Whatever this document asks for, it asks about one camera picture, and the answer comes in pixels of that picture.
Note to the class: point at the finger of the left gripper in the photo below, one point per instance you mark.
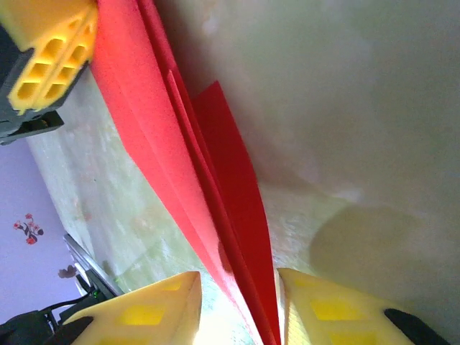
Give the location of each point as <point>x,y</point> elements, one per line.
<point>36,21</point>
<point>88,36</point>

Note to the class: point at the red paper sheet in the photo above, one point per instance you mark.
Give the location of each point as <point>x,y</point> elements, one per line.
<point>161,143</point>

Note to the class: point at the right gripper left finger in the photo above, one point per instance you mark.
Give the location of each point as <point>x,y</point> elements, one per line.
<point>154,316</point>

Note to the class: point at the aluminium side rail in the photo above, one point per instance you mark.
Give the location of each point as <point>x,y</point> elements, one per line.
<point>82,258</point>

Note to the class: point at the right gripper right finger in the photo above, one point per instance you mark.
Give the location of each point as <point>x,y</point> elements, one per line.
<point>341,316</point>

